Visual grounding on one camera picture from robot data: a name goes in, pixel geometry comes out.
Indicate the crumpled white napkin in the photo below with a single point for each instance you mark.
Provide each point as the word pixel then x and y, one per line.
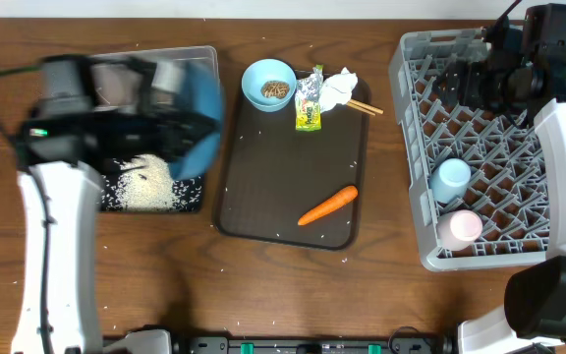
pixel 337 89

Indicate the black rectangular tray bin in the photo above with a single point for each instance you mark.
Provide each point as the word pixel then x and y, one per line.
pixel 155 196

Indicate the white rice pile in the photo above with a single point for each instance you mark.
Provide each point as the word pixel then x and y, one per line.
pixel 145 187

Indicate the light blue cup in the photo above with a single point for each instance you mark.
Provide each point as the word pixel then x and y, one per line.
pixel 450 180

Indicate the wooden chopstick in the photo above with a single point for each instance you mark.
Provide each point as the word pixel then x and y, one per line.
pixel 359 108
pixel 367 106

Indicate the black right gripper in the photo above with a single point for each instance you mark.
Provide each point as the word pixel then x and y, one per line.
pixel 475 73

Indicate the pink cup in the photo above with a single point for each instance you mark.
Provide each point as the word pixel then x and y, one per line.
pixel 459 229

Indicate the light blue small bowl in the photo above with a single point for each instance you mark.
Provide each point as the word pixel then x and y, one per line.
pixel 269 84

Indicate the grey dishwasher rack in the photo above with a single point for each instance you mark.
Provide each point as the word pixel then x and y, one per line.
pixel 507 188

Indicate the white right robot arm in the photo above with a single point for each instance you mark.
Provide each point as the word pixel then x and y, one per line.
pixel 524 71

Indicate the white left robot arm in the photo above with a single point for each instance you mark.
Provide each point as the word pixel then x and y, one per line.
pixel 61 195

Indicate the orange carrot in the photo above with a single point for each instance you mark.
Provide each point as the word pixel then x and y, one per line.
pixel 335 202

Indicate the green snack wrapper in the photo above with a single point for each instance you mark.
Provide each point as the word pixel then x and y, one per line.
pixel 307 105

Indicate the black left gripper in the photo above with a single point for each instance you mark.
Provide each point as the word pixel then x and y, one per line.
pixel 180 136

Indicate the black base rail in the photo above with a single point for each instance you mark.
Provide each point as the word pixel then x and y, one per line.
pixel 263 345

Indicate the clear plastic bin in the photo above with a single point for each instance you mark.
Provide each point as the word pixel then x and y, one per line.
pixel 185 59

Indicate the dark blue plate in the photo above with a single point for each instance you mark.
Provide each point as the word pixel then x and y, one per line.
pixel 201 104

